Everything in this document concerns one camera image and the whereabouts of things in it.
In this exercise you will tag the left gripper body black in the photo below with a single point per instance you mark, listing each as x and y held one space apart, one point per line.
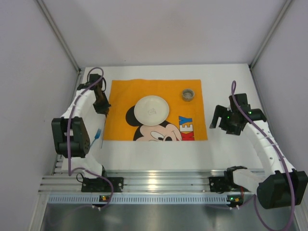
101 106

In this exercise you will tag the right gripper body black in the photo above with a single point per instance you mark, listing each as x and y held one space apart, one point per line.
224 119

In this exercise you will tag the blue metal fork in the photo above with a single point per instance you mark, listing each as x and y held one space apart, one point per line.
97 135

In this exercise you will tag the orange cartoon mouse placemat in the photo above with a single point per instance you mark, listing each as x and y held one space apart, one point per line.
185 122

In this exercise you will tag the small grey ceramic cup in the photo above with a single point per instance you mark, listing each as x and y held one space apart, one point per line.
187 95

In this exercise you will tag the cream round plate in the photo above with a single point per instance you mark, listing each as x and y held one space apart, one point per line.
151 110

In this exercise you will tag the blue metal spoon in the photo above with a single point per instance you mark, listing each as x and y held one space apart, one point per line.
103 130

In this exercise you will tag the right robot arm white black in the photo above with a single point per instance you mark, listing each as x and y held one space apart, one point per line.
282 185

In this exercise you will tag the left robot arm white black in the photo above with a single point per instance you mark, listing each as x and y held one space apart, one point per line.
77 133

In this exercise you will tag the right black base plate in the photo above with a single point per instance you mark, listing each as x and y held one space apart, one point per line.
219 185

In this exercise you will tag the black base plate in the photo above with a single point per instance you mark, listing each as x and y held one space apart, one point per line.
99 185
219 185

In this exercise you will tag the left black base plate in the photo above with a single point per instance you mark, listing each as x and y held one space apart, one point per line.
99 185

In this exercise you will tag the aluminium mounting rail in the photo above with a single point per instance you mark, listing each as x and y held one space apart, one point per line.
139 181

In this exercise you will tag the slotted grey cable duct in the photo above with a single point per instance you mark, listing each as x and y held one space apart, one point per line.
146 199

